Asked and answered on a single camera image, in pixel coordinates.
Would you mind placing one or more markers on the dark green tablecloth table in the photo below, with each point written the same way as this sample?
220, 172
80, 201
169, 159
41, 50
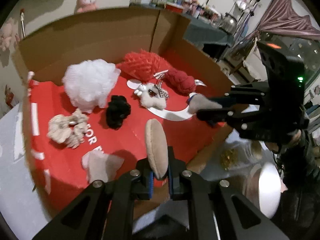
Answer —
188, 37

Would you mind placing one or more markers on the pink curtain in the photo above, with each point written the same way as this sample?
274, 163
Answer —
281, 19

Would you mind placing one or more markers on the pink cat plush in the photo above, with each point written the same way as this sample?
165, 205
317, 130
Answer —
86, 5

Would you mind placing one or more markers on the red mesh bath pouf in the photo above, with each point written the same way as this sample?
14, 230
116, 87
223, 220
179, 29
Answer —
143, 65

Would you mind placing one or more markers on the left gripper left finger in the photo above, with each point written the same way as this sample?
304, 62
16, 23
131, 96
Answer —
103, 210

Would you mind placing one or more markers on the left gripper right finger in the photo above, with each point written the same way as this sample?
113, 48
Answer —
214, 211

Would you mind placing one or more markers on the broom handle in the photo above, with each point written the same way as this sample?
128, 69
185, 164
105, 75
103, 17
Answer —
22, 16

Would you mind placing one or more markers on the tan round powder puff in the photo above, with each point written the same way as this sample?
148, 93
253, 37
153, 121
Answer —
156, 148

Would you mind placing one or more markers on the grey white plush bunny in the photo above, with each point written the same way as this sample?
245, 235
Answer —
152, 95

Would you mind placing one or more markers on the steel kettle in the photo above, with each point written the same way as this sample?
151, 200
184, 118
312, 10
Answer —
228, 23

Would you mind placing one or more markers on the white mesh bath pouf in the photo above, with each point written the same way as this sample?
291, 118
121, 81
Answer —
89, 83

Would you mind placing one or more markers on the white cotton pad roll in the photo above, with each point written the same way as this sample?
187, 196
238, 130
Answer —
269, 190

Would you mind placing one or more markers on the black scrunchie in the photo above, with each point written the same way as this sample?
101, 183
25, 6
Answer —
117, 111

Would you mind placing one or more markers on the red lined cardboard box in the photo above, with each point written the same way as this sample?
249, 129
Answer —
41, 60

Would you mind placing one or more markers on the white cloth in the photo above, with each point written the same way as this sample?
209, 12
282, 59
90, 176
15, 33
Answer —
101, 166

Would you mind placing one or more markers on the cream crochet scrunchie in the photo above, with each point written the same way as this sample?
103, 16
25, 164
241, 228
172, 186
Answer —
68, 130

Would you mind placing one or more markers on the glass jar with metal lid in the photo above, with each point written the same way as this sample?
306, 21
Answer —
235, 160

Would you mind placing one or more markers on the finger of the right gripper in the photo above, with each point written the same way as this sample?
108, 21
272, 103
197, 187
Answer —
214, 116
243, 94

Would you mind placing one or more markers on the red knitted plush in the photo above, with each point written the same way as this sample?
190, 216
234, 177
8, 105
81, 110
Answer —
181, 81

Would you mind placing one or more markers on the pink plush pig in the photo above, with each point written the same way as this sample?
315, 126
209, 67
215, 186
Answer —
9, 34

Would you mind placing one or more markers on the blue cloth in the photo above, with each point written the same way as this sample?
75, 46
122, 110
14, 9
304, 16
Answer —
191, 95

